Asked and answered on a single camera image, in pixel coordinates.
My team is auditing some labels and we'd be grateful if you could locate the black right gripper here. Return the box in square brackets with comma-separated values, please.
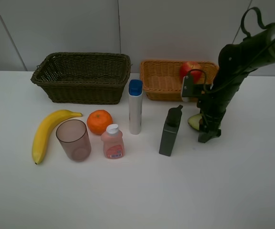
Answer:
[196, 92, 233, 143]

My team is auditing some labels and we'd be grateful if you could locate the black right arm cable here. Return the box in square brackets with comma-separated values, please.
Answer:
[186, 7, 275, 94]

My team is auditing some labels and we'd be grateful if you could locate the orange wicker basket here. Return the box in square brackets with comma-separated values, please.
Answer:
[140, 60, 219, 102]

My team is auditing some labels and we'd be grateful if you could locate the halved avocado with pit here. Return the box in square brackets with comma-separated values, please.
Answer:
[187, 114, 202, 131]

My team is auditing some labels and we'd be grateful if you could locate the white bottle with blue cap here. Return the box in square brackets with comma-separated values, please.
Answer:
[128, 79, 143, 135]

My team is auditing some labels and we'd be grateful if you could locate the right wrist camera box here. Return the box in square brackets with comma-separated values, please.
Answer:
[181, 75, 205, 103]

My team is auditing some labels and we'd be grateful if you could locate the pink soap bottle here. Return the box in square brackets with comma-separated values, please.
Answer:
[101, 124, 125, 159]

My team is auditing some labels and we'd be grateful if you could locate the translucent pink plastic cup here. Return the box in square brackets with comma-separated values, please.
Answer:
[56, 119, 92, 162]

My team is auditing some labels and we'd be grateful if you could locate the dark green rectangular bottle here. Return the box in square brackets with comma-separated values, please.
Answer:
[159, 105, 183, 156]

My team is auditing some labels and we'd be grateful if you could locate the dark green right robot arm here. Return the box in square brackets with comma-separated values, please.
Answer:
[197, 24, 275, 143]

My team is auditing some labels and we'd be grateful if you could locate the yellow banana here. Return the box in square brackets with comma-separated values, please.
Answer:
[32, 110, 83, 165]

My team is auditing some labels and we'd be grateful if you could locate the red apple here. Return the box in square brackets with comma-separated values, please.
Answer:
[179, 61, 202, 84]

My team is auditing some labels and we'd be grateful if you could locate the dark brown wicker basket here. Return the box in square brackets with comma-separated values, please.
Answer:
[31, 52, 131, 105]

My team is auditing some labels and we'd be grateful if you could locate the orange mandarin fruit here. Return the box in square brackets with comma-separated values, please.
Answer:
[86, 110, 113, 135]

